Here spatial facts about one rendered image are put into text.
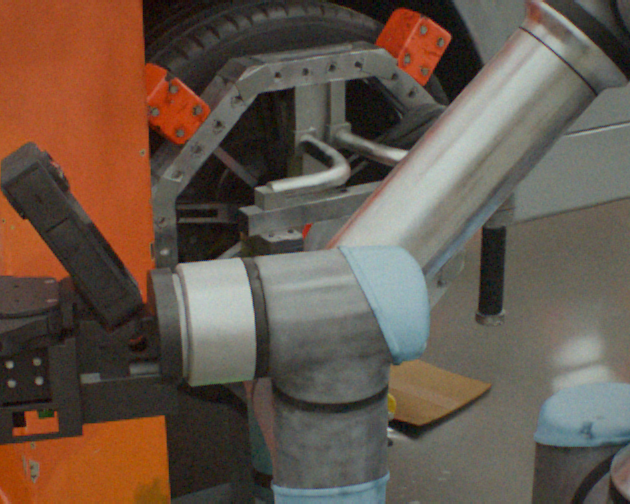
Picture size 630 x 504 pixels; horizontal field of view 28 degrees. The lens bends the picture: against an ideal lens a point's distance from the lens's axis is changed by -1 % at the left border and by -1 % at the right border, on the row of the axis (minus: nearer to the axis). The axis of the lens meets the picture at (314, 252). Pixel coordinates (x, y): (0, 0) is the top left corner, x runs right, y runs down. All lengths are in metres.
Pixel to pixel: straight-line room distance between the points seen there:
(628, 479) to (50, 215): 0.45
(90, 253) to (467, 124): 0.30
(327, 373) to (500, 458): 2.25
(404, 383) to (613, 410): 2.27
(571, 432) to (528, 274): 2.99
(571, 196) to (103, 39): 1.27
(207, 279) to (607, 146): 1.67
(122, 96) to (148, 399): 0.54
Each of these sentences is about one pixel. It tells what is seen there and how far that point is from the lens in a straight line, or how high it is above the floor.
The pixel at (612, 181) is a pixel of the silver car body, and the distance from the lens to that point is 2.41.
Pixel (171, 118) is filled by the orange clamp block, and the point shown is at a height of 1.06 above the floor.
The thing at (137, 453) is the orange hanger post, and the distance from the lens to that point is 1.43.
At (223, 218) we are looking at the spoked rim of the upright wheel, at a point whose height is 0.86.
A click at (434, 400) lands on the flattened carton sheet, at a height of 0.01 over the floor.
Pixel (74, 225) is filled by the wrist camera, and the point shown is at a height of 1.30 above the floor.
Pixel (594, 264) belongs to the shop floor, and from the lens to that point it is 4.13.
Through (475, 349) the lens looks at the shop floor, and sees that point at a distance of 3.53.
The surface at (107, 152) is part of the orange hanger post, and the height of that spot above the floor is 1.17.
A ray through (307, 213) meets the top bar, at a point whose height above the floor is 0.97.
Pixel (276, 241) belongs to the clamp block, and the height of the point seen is 0.95.
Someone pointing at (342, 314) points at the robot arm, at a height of 1.23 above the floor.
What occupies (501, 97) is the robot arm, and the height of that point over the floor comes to 1.32.
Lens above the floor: 1.55
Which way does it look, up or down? 22 degrees down
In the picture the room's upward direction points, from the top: straight up
